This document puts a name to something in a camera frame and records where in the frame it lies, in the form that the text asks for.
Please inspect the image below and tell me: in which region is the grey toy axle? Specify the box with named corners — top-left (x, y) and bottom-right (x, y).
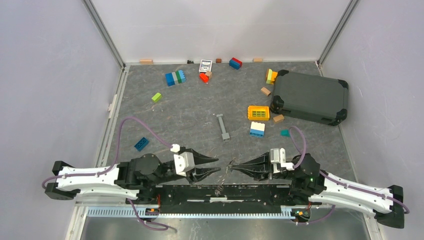
top-left (216, 114), bottom-right (230, 142)

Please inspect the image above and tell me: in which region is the orange green brown brick stack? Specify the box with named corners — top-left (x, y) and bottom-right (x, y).
top-left (265, 68), bottom-right (278, 85)

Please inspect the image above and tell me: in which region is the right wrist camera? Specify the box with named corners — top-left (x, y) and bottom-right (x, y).
top-left (269, 147), bottom-right (294, 174)

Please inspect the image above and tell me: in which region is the playing card box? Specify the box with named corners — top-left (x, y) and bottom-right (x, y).
top-left (198, 59), bottom-right (213, 73)

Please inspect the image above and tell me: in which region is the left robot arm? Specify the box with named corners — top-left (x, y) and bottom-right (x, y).
top-left (43, 147), bottom-right (220, 204)

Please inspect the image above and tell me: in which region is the red orange brick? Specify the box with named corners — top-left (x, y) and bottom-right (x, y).
top-left (199, 73), bottom-right (209, 83)

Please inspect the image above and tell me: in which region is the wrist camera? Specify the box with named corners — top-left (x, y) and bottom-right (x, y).
top-left (269, 147), bottom-right (294, 174)
top-left (170, 144), bottom-right (195, 177)

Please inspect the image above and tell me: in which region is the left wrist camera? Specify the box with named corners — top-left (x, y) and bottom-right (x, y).
top-left (170, 144), bottom-right (195, 177)

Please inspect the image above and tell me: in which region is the tan wooden block near case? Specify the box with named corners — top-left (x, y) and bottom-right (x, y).
top-left (260, 87), bottom-right (272, 96)

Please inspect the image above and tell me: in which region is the tan wooden block at wall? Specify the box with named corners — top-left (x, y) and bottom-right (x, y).
top-left (139, 59), bottom-right (154, 65)

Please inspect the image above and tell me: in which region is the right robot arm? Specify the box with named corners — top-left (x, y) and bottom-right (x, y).
top-left (230, 148), bottom-right (406, 229)

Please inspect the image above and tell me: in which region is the blue grey green brick stack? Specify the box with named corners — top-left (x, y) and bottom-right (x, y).
top-left (165, 70), bottom-right (186, 87)

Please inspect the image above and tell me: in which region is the lime green block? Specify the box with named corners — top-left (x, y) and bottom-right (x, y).
top-left (151, 92), bottom-right (162, 103)

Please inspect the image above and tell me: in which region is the teal small block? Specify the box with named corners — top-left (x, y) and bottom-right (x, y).
top-left (280, 129), bottom-right (291, 137)

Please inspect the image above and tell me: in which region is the yellow window brick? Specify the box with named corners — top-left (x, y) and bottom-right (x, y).
top-left (247, 105), bottom-right (270, 121)

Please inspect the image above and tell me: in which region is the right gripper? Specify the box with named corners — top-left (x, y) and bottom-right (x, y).
top-left (230, 151), bottom-right (298, 182)

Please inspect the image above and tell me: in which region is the white and blue brick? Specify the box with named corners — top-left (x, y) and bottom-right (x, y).
top-left (249, 121), bottom-right (266, 138)

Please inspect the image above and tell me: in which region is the dark grey hard case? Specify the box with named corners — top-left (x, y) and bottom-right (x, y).
top-left (269, 69), bottom-right (349, 126)

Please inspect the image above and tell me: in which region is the red and blue brick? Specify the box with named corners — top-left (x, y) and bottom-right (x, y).
top-left (228, 57), bottom-right (243, 70)

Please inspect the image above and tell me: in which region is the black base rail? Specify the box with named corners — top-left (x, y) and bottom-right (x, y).
top-left (125, 183), bottom-right (322, 215)

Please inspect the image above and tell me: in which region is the dark blue flat brick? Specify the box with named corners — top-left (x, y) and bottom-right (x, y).
top-left (134, 137), bottom-right (149, 152)

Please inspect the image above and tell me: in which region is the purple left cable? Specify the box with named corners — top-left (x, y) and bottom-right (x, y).
top-left (41, 115), bottom-right (178, 232)

